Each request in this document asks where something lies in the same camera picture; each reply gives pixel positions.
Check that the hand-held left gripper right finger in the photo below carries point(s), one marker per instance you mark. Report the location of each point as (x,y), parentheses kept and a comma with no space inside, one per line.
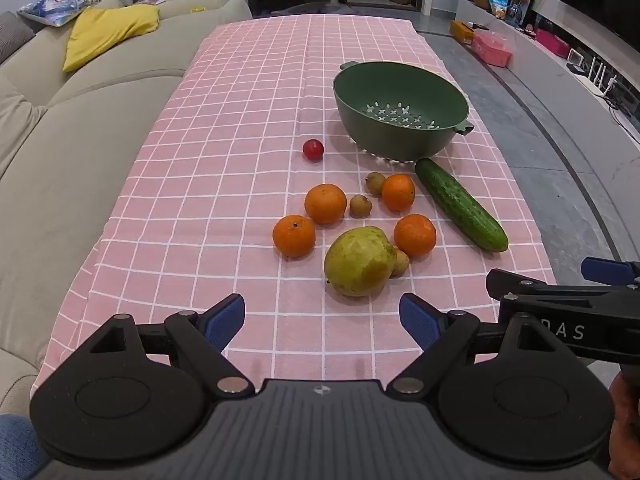
(420,320)

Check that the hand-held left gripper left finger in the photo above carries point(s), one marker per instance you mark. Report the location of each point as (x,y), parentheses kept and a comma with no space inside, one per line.
(227,317)

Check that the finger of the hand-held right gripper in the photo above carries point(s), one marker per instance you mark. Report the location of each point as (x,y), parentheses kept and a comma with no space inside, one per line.
(605,270)
(510,282)

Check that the small brown kiwi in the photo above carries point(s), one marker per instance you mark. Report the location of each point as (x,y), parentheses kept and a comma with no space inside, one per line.
(375,182)
(401,263)
(359,205)

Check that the orange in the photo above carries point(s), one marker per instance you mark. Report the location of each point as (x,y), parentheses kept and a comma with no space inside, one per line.
(294,236)
(398,191)
(415,235)
(325,203)

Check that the yellow-green pear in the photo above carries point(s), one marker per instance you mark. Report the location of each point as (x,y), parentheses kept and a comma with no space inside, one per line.
(357,260)

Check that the green cucumber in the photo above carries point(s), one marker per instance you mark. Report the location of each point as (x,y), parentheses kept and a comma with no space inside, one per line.
(460,205)

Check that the red cherry tomato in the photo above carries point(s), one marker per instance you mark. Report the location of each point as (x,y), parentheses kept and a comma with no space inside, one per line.
(313,150)

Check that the green colander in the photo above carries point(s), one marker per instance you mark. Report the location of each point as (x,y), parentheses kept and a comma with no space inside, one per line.
(400,90)

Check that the person's right hand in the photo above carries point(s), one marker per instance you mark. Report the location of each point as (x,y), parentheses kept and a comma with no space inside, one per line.
(626,410)

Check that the pink checked tablecloth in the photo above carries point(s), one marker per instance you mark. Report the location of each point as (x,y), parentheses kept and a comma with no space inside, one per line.
(225,160)

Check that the white router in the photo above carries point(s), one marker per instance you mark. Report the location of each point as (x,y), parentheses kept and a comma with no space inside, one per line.
(602,77)

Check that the beige sofa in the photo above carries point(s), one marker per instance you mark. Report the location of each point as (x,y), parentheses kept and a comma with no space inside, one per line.
(75,185)

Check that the white low cabinet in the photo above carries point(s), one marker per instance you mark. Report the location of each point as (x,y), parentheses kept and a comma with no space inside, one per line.
(540,62)

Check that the magenta box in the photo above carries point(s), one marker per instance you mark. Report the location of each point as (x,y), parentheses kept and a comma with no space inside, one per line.
(552,44)

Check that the pink box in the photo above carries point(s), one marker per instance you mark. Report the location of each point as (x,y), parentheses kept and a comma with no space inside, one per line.
(492,47)

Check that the person's blue jeans leg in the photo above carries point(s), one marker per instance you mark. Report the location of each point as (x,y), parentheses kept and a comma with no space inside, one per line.
(15,442)

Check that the orange box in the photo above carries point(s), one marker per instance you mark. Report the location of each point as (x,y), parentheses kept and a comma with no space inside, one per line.
(461,31)

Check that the blue snack bag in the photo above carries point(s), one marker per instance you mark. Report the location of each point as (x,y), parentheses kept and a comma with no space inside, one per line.
(497,5)

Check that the yellow cushion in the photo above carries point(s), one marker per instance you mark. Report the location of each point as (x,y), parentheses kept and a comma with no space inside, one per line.
(105,32)

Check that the grey striped cushion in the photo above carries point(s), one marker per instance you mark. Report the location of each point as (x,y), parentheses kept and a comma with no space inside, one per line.
(12,35)

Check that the blue printed cushion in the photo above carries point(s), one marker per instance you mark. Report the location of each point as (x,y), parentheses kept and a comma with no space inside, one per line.
(57,5)

